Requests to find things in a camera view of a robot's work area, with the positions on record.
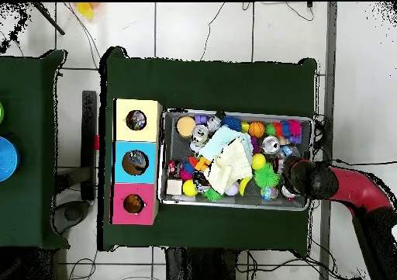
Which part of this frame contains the mint green cloth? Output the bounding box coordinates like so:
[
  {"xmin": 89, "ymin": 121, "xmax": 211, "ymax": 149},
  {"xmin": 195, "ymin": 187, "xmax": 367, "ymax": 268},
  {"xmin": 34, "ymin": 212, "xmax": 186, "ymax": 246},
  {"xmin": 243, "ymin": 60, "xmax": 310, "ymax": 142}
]
[{"xmin": 198, "ymin": 126, "xmax": 254, "ymax": 164}]

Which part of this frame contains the cream yellow cloth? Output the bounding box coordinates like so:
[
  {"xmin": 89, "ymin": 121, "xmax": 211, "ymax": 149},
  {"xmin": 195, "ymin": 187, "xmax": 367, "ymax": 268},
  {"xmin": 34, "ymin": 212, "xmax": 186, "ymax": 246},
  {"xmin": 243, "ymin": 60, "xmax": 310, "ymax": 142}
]
[{"xmin": 204, "ymin": 137, "xmax": 254, "ymax": 196}]

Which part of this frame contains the clear plastic packet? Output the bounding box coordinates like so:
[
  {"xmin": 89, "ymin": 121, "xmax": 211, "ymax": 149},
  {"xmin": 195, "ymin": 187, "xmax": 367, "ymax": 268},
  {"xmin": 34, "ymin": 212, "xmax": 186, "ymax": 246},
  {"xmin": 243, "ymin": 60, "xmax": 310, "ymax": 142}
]
[{"xmin": 126, "ymin": 152, "xmax": 148, "ymax": 173}]

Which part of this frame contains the multicolour cartoon print cloth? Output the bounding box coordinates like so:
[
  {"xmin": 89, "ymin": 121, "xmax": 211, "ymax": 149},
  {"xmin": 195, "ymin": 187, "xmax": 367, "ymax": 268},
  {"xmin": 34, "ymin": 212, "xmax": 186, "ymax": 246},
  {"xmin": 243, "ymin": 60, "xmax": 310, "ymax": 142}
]
[{"xmin": 126, "ymin": 111, "xmax": 147, "ymax": 130}]

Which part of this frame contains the yellow rubber duck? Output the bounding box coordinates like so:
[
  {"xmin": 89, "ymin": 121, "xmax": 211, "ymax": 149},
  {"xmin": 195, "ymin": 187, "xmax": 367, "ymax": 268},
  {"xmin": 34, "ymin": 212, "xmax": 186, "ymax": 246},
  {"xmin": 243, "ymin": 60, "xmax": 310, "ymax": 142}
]
[{"xmin": 125, "ymin": 195, "xmax": 143, "ymax": 213}]

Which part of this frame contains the shallow clear mesh bin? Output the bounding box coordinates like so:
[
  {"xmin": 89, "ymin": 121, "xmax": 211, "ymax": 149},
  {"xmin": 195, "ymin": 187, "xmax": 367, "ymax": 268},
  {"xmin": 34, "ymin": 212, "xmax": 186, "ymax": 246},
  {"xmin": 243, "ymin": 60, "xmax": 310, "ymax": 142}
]
[{"xmin": 157, "ymin": 109, "xmax": 313, "ymax": 213}]

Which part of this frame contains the wooden box with three holes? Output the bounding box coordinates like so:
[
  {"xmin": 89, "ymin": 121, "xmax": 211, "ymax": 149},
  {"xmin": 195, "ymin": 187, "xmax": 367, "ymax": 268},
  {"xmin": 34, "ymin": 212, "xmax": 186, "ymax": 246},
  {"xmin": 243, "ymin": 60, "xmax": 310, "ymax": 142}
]
[{"xmin": 110, "ymin": 98, "xmax": 162, "ymax": 226}]

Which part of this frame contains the silver drinks can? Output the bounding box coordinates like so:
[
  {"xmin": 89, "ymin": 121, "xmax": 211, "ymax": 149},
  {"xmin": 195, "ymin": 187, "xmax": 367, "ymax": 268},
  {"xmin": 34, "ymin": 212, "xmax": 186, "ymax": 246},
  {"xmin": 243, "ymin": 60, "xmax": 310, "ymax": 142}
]
[{"xmin": 192, "ymin": 124, "xmax": 210, "ymax": 143}]

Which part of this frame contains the peach orange ball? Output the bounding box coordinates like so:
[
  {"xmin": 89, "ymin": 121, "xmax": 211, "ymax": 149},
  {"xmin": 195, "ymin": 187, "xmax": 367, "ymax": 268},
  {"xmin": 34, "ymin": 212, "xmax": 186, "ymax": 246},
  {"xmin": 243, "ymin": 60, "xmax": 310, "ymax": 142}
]
[{"xmin": 176, "ymin": 116, "xmax": 197, "ymax": 138}]

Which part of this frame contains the yellow ball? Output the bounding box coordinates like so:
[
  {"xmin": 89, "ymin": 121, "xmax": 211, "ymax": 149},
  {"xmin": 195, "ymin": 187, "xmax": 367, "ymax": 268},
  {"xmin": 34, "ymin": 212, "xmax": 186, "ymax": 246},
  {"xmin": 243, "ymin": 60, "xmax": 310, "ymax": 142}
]
[
  {"xmin": 181, "ymin": 180, "xmax": 199, "ymax": 198},
  {"xmin": 250, "ymin": 153, "xmax": 268, "ymax": 171}
]

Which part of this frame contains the small wooden cube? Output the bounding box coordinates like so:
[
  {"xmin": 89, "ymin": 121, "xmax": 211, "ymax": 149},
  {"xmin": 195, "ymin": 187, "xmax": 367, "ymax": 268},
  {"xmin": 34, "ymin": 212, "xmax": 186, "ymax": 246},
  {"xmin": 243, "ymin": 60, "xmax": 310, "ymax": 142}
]
[{"xmin": 166, "ymin": 178, "xmax": 184, "ymax": 196}]

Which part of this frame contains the orange toy basketball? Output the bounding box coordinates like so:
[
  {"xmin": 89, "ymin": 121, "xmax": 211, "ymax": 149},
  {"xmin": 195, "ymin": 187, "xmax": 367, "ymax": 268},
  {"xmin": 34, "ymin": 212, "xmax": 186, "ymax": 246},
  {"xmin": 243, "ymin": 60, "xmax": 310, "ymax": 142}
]
[{"xmin": 247, "ymin": 121, "xmax": 267, "ymax": 140}]

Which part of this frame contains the large light green spiky ball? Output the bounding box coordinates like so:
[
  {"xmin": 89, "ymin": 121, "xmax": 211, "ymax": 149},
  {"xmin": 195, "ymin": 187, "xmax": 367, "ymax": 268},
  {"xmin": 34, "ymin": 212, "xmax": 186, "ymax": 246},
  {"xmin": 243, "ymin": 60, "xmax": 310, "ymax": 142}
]
[{"xmin": 254, "ymin": 161, "xmax": 283, "ymax": 191}]

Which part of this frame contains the pink spiky ball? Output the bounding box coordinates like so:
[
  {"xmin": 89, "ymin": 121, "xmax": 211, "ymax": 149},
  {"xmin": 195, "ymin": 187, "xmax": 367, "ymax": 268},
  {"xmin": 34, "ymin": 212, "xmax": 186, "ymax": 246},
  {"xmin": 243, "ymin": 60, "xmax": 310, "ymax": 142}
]
[{"xmin": 285, "ymin": 119, "xmax": 304, "ymax": 137}]

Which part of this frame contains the black chair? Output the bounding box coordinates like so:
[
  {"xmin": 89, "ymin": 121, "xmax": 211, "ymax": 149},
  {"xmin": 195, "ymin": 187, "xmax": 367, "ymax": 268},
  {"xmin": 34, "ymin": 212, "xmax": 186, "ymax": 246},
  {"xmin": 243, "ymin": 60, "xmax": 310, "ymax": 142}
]
[{"xmin": 54, "ymin": 90, "xmax": 100, "ymax": 234}]

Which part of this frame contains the grey metal beam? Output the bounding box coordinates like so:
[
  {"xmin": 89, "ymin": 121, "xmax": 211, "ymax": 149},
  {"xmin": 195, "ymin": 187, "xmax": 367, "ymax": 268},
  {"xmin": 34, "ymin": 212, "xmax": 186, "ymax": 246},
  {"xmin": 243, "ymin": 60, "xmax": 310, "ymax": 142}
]
[{"xmin": 318, "ymin": 2, "xmax": 339, "ymax": 280}]

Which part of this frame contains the green cloth side table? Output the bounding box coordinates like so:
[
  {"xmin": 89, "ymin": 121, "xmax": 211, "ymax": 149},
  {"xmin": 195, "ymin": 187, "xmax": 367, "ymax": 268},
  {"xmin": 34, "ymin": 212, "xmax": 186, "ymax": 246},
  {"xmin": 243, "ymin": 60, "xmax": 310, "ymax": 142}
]
[{"xmin": 0, "ymin": 49, "xmax": 68, "ymax": 250}]

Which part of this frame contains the yellow floor object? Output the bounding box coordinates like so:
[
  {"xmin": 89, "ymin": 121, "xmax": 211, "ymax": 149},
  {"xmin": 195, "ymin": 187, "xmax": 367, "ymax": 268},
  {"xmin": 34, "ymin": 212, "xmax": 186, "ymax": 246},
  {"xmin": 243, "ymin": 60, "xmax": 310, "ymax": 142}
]
[{"xmin": 75, "ymin": 2, "xmax": 97, "ymax": 20}]

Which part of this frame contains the blue round disc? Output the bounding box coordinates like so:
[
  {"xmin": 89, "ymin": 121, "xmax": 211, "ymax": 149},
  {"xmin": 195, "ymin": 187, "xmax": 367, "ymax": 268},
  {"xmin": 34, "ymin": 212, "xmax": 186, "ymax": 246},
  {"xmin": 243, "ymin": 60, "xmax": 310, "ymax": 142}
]
[{"xmin": 0, "ymin": 136, "xmax": 19, "ymax": 183}]

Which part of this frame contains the black rod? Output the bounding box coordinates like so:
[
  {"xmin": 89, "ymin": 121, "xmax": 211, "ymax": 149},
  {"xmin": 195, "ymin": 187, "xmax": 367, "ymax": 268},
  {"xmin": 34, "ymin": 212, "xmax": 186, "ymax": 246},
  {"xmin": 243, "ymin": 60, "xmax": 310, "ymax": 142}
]
[{"xmin": 30, "ymin": 2, "xmax": 66, "ymax": 36}]

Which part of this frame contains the black cable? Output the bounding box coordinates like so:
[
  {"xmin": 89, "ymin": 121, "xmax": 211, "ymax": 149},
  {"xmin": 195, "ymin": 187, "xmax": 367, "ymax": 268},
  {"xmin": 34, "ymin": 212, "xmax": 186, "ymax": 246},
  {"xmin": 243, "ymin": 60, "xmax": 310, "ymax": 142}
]
[
  {"xmin": 199, "ymin": 2, "xmax": 227, "ymax": 62},
  {"xmin": 312, "ymin": 113, "xmax": 397, "ymax": 169}
]

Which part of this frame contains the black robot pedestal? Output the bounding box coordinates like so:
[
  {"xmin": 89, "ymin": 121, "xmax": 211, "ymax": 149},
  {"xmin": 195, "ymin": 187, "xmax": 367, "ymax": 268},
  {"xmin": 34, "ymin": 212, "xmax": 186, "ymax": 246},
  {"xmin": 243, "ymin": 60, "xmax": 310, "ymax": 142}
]
[{"xmin": 164, "ymin": 247, "xmax": 244, "ymax": 280}]

